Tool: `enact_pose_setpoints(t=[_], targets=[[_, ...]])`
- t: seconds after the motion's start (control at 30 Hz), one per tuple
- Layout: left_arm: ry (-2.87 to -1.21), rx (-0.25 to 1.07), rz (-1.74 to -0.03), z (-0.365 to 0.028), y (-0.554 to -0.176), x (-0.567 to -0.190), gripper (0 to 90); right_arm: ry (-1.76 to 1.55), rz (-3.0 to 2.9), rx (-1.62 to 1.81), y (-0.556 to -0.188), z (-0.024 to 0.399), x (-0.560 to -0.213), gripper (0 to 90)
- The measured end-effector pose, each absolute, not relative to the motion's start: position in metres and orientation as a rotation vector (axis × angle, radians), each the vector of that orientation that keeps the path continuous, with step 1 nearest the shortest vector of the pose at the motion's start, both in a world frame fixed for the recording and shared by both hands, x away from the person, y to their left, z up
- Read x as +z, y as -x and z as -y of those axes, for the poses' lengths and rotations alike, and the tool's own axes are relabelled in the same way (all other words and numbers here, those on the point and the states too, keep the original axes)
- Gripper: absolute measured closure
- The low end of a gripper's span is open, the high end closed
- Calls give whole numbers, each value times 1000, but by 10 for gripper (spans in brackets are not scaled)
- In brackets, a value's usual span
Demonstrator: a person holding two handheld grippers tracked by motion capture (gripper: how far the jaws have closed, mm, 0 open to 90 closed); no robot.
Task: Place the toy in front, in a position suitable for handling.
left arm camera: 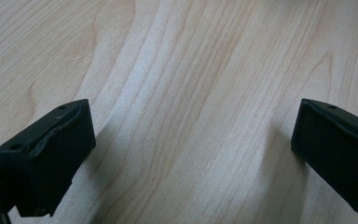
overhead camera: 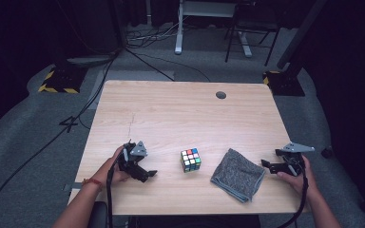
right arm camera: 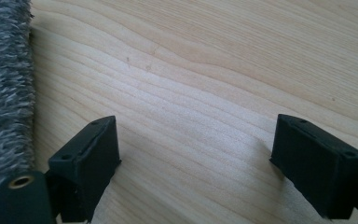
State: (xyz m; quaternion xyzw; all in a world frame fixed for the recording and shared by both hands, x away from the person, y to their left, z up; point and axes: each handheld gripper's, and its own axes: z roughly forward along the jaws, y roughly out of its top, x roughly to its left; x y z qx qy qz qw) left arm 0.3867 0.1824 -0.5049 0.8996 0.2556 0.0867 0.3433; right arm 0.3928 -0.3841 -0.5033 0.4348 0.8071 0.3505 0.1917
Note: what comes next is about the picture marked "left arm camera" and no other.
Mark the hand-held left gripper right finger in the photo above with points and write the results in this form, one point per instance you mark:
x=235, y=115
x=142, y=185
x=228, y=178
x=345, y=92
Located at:
x=335, y=152

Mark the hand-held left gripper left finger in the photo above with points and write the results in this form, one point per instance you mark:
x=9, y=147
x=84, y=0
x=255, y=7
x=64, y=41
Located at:
x=49, y=155

